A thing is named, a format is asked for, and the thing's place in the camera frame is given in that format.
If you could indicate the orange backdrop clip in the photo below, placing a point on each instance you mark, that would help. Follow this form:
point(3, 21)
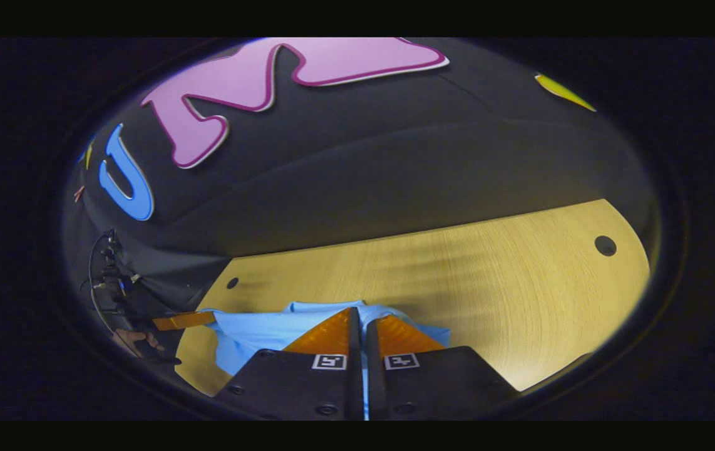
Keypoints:
point(79, 193)

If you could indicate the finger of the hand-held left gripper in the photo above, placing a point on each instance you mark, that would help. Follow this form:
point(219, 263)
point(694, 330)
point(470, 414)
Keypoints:
point(182, 321)

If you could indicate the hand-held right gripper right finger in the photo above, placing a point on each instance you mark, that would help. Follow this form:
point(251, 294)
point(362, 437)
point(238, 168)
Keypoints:
point(432, 382)

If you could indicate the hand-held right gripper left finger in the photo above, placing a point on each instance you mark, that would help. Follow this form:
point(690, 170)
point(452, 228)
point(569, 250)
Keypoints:
point(307, 388)

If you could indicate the light blue T-shirt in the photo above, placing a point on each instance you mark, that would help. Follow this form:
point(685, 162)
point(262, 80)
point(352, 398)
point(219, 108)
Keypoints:
point(251, 332)

